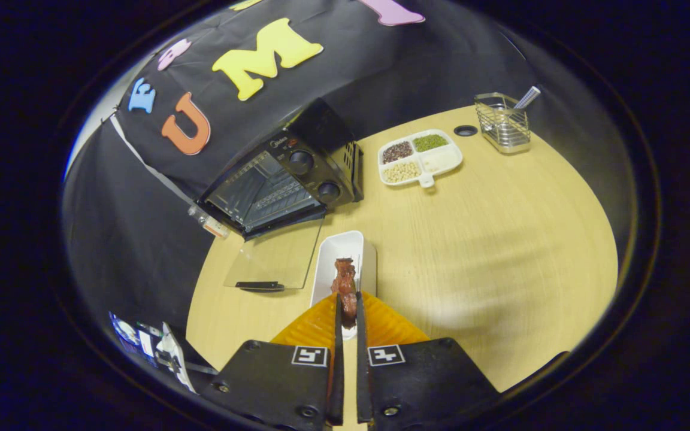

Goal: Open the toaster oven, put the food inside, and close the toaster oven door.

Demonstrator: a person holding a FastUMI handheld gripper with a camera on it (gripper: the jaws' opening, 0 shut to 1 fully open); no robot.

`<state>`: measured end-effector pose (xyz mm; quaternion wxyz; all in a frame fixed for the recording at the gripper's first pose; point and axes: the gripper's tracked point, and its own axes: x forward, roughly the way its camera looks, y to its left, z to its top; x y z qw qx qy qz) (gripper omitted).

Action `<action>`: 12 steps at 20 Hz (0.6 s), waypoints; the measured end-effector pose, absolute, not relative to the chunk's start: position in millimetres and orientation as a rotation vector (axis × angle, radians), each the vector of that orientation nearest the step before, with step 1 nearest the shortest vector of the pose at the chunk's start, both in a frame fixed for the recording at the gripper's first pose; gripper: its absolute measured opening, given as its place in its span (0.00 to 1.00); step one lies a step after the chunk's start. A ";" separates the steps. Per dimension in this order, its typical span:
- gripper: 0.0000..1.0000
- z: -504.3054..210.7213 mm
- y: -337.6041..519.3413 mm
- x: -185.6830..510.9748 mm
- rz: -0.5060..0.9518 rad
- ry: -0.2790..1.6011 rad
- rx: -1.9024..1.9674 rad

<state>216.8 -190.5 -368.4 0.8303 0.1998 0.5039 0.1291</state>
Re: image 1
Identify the brown meat slice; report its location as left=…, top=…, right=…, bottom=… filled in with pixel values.
left=331, top=257, right=359, bottom=329

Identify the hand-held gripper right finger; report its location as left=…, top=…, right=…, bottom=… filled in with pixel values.
left=356, top=291, right=501, bottom=431

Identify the silver utensil handle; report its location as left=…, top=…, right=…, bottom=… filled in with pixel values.
left=514, top=86, right=541, bottom=110

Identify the metal wire utensil holder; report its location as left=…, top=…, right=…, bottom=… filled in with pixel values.
left=474, top=92, right=531, bottom=154

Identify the white rectangular tray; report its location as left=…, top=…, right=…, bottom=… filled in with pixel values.
left=310, top=230, right=377, bottom=341

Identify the white divided dish of beans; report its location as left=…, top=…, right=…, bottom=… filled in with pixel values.
left=378, top=129, right=464, bottom=189

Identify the printed paper packet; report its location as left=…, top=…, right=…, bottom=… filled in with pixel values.
left=108, top=311, right=197, bottom=393

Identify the black toaster oven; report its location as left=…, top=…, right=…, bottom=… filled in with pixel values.
left=198, top=98, right=365, bottom=294

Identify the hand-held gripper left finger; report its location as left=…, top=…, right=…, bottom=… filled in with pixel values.
left=192, top=292, right=346, bottom=431

